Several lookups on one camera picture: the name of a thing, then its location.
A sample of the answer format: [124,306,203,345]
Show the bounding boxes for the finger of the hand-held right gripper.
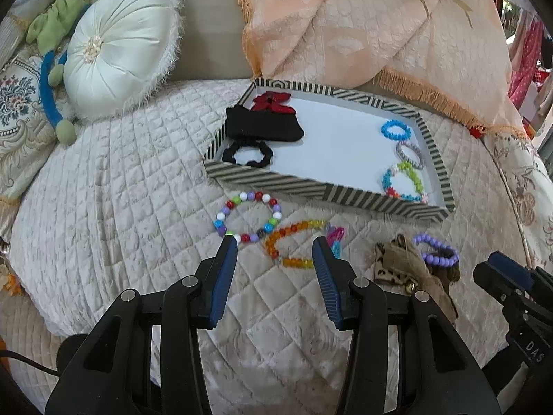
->
[536,268,553,307]
[473,253,535,307]

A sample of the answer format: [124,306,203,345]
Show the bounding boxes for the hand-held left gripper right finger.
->
[312,236,502,415]

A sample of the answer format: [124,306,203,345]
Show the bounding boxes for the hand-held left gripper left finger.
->
[45,236,239,415]

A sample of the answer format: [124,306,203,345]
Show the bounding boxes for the multicolour round bead bracelet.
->
[213,190,283,244]

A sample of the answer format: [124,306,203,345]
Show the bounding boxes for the rainbow crystal bead bracelet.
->
[264,220,346,269]

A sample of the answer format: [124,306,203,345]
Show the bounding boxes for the purple bead bracelet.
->
[412,233,459,267]

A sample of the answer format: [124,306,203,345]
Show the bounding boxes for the beige leopard print bow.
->
[374,234,461,325]

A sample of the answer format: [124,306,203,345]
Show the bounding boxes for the black scrunchie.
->
[222,139,274,168]

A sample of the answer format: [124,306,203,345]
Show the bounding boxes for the flower bead bracelet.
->
[381,162,428,204]

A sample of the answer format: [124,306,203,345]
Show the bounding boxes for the striped hexagonal tray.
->
[203,79,455,224]

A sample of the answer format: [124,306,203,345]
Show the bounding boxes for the grey beaded bracelet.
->
[395,139,427,168]

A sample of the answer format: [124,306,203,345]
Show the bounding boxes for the blue bead bracelet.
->
[381,120,415,142]

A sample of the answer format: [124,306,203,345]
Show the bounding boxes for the black fabric pouch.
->
[225,106,304,142]

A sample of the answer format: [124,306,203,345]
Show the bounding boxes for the red bow hair clip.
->
[252,89,297,115]

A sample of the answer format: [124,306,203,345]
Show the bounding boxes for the cream floral cushion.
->
[484,132,553,260]

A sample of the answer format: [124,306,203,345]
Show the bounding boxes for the cream quilted bedspread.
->
[0,79,536,415]

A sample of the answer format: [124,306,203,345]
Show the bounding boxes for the pink dotted hanging garment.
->
[507,17,546,100]

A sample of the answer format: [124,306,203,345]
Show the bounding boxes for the orange fabric flowers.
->
[0,264,24,297]

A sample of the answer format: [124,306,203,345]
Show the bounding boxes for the beige upholstered headboard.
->
[86,0,260,83]

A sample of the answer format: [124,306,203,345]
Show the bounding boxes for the floral embroidered cushion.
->
[0,41,74,208]

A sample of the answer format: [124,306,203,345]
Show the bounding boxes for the round white satin pillow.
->
[63,0,184,121]

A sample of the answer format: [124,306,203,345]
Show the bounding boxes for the peach fringed blanket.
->
[234,0,525,137]

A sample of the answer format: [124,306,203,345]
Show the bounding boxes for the green and blue plush toy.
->
[26,0,91,145]

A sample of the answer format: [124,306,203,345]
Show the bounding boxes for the striped beige cushion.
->
[0,21,22,57]

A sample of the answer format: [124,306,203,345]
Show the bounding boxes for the black cable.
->
[0,350,61,375]

